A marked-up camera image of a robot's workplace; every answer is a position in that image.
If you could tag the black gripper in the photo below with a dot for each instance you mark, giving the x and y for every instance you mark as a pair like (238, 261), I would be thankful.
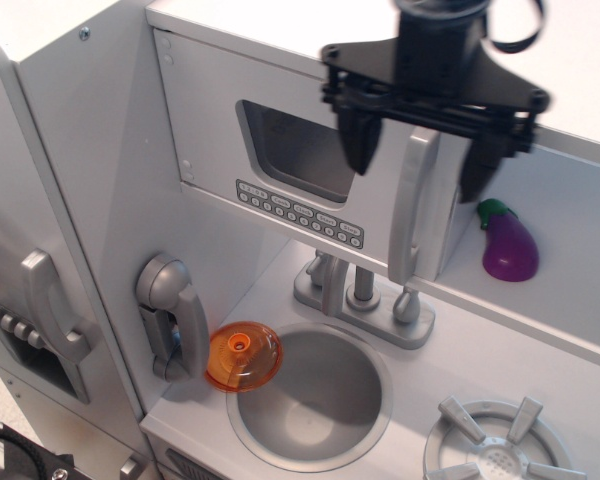
(437, 74)

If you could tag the grey microwave door handle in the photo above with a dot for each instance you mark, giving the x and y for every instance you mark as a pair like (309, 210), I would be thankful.
(420, 154)

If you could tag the white microwave door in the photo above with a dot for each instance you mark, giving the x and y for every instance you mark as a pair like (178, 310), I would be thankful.
(255, 138)

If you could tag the purple toy eggplant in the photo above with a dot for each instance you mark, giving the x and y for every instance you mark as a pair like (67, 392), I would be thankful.
(511, 254)

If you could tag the grey toy faucet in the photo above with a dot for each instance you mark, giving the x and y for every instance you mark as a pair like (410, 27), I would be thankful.
(398, 317)

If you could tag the grey round sink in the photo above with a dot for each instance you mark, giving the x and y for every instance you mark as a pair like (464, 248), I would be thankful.
(328, 405)

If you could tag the orange transparent lid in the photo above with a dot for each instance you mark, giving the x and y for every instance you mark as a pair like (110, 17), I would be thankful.
(243, 356)

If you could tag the grey stove burner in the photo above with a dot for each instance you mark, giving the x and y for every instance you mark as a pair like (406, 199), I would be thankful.
(495, 440)

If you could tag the grey toy telephone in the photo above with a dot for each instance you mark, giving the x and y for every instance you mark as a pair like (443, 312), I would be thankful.
(174, 320)

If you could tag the grey ice dispenser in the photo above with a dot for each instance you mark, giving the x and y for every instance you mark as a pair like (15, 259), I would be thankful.
(23, 344)

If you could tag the grey fridge door handle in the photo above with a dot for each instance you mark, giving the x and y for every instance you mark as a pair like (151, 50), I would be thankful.
(41, 282)

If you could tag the grey oven handle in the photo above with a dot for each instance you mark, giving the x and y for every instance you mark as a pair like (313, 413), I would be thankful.
(131, 469)

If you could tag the black bracket with screw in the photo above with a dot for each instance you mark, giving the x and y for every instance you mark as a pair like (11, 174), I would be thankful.
(21, 458)

